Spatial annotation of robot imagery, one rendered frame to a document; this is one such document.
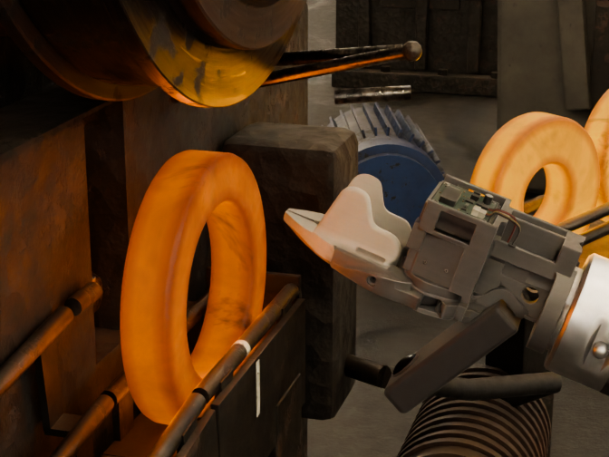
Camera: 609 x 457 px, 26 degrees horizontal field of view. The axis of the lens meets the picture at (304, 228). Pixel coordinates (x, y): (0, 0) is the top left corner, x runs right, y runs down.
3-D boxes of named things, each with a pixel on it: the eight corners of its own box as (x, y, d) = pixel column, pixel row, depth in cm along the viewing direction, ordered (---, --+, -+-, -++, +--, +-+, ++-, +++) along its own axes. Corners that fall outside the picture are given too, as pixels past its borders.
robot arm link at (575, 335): (603, 361, 100) (593, 415, 91) (542, 335, 100) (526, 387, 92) (650, 257, 96) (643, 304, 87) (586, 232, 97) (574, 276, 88)
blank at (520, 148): (460, 133, 118) (488, 140, 116) (575, 92, 127) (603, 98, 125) (467, 290, 124) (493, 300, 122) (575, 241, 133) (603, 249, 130)
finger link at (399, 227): (315, 147, 100) (430, 192, 98) (293, 216, 102) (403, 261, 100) (304, 157, 97) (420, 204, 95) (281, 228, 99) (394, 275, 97)
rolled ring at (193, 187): (267, 122, 93) (223, 120, 93) (161, 194, 76) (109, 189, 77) (269, 365, 98) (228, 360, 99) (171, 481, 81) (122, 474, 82)
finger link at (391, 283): (348, 230, 98) (457, 276, 96) (341, 251, 98) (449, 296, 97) (331, 250, 93) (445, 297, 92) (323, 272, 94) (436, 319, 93)
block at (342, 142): (214, 412, 113) (207, 139, 105) (244, 374, 120) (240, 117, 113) (334, 427, 110) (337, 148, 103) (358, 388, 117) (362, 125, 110)
